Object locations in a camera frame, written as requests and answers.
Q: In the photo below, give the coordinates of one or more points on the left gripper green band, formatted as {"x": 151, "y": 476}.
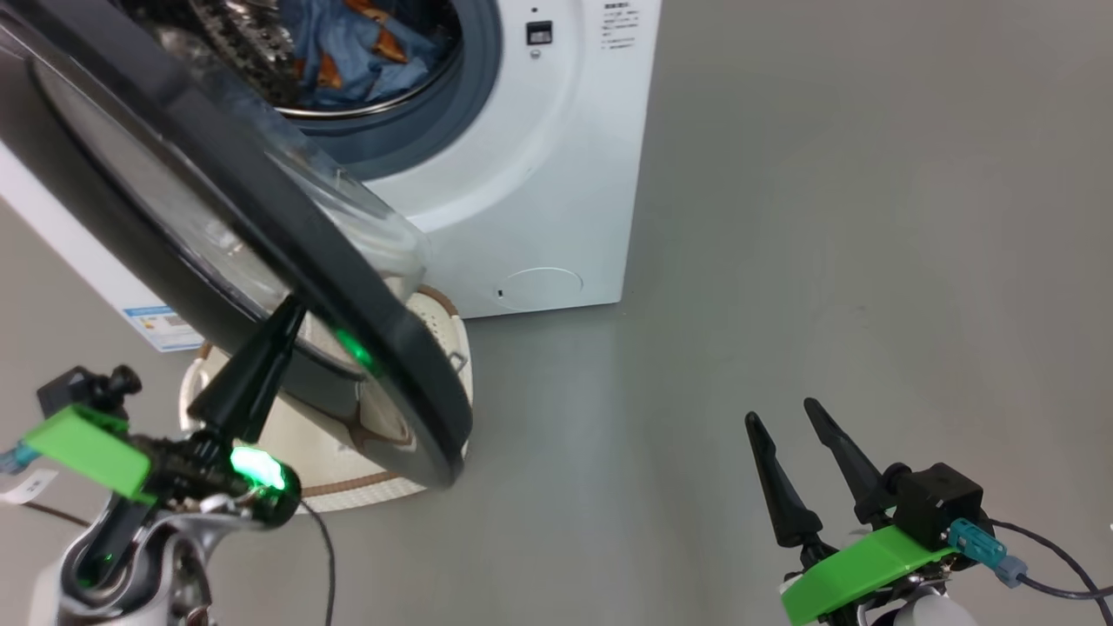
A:
{"x": 87, "y": 452}

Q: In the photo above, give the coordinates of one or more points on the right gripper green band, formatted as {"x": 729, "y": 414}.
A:
{"x": 852, "y": 578}

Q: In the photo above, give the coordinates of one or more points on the black round washing machine door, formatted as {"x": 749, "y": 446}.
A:
{"x": 261, "y": 191}

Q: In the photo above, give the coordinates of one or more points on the blue garment with orange print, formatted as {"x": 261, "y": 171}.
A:
{"x": 326, "y": 43}
{"x": 404, "y": 69}

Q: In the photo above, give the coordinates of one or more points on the cream perforated laundry basket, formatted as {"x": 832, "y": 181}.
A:
{"x": 348, "y": 487}

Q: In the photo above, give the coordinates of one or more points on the white washing machine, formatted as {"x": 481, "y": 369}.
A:
{"x": 539, "y": 174}

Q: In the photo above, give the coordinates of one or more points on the blue energy label sticker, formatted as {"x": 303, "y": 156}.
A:
{"x": 165, "y": 329}

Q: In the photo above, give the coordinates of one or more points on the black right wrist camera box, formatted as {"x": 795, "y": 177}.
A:
{"x": 939, "y": 504}

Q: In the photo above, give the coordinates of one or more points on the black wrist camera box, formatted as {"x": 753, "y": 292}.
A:
{"x": 939, "y": 504}
{"x": 78, "y": 391}

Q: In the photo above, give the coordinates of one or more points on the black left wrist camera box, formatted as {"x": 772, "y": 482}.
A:
{"x": 78, "y": 391}

